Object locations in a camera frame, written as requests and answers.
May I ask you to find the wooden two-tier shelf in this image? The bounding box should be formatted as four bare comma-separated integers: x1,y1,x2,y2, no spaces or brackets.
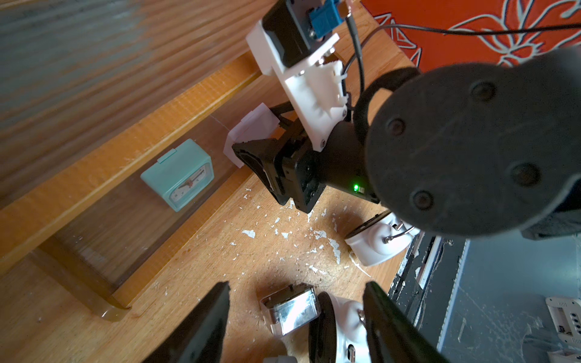
1,1,284,322

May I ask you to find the lilac square alarm clock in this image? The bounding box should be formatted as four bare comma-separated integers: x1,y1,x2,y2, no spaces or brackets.
223,103,279,168

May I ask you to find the white twin-bell clock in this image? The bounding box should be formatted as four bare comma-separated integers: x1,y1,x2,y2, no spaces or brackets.
345,210,420,267
262,291,373,363

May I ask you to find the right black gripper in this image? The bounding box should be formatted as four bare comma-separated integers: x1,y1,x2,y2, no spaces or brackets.
232,101,379,213

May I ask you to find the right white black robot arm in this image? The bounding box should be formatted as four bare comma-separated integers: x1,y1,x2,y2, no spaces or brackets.
233,47,580,240

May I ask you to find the white twin-bell clock middle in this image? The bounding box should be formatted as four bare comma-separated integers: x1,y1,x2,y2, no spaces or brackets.
345,210,420,267

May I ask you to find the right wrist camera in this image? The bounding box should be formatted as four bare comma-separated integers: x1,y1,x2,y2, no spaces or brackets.
246,1,348,151

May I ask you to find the teal square alarm clock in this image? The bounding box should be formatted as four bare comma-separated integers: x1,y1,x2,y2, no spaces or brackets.
140,139,214,212

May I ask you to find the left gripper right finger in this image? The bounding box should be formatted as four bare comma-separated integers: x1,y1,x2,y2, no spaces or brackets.
363,281,447,363

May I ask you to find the white twin-bell clock left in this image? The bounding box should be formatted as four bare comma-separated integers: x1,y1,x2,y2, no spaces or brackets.
262,291,373,363

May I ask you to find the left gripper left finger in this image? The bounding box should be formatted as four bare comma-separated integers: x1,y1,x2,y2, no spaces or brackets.
144,281,230,362

